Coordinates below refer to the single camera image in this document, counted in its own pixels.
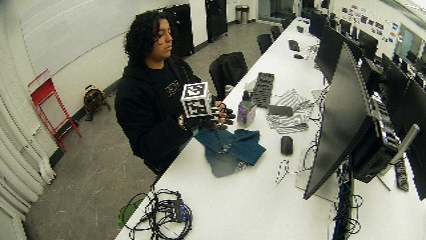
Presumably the black keyboard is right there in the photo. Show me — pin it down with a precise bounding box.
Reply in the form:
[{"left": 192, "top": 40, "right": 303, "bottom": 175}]
[{"left": 252, "top": 71, "right": 276, "bottom": 109}]

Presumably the bundle of black cables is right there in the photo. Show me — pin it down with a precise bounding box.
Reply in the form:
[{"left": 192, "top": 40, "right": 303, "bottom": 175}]
[{"left": 123, "top": 187, "right": 195, "bottom": 240}]

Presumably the black and white striped cloth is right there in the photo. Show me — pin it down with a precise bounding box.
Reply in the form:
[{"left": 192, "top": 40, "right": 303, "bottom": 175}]
[{"left": 265, "top": 88, "right": 316, "bottom": 135}]

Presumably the white radiator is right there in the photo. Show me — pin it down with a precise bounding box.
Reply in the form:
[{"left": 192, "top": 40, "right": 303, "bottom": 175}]
[{"left": 0, "top": 79, "right": 58, "bottom": 240}]

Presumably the green strap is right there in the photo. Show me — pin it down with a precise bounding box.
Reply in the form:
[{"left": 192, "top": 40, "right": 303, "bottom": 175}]
[{"left": 116, "top": 197, "right": 144, "bottom": 229}]

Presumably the purple bottle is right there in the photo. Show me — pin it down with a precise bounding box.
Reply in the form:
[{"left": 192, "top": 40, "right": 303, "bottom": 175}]
[{"left": 236, "top": 90, "right": 259, "bottom": 127}]

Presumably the large black monitor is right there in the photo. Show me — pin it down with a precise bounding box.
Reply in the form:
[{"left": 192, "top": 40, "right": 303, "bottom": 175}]
[{"left": 303, "top": 42, "right": 380, "bottom": 201}]

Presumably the black and white patterned cable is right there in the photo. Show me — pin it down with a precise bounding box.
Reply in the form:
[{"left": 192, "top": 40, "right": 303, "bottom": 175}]
[{"left": 275, "top": 158, "right": 292, "bottom": 186}]

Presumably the white cube with black markers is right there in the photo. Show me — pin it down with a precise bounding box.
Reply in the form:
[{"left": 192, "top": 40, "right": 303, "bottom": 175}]
[{"left": 180, "top": 81, "right": 215, "bottom": 119}]

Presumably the brown and black backpack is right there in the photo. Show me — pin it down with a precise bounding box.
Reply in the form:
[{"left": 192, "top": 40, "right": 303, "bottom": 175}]
[{"left": 83, "top": 84, "right": 112, "bottom": 122}]

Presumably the black cabinet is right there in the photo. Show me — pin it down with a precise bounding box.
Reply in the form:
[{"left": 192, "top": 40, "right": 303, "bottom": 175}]
[
  {"left": 204, "top": 0, "right": 229, "bottom": 43},
  {"left": 160, "top": 3, "right": 196, "bottom": 58}
]

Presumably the black remote control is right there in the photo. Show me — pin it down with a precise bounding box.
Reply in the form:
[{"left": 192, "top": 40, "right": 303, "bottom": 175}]
[{"left": 393, "top": 157, "right": 410, "bottom": 193}]

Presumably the metal trash can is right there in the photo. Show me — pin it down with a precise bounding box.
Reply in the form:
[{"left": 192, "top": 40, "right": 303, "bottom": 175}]
[{"left": 235, "top": 4, "right": 252, "bottom": 25}]

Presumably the black office chair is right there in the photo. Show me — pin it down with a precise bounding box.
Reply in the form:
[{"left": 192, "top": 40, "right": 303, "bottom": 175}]
[
  {"left": 269, "top": 25, "right": 284, "bottom": 42},
  {"left": 256, "top": 33, "right": 275, "bottom": 55},
  {"left": 208, "top": 51, "right": 249, "bottom": 98}
]

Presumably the red step ladder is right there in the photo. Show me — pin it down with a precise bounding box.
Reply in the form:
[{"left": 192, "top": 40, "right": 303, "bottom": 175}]
[{"left": 27, "top": 69, "right": 84, "bottom": 153}]

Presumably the teal cloth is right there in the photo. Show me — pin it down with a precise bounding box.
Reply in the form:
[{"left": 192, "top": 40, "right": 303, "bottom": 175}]
[{"left": 193, "top": 128, "right": 268, "bottom": 178}]

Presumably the the person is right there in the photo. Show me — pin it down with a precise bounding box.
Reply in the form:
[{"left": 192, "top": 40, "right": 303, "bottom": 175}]
[{"left": 114, "top": 10, "right": 224, "bottom": 177}]

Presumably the grey flat box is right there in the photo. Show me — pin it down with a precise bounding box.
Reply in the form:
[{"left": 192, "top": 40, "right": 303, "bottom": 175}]
[{"left": 268, "top": 104, "right": 296, "bottom": 118}]

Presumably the small black device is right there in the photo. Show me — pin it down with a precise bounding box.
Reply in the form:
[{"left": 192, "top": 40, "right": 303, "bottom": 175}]
[{"left": 288, "top": 39, "right": 303, "bottom": 53}]

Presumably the black computer mouse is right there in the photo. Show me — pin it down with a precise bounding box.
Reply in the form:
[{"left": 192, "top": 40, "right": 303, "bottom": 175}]
[{"left": 280, "top": 135, "right": 296, "bottom": 157}]

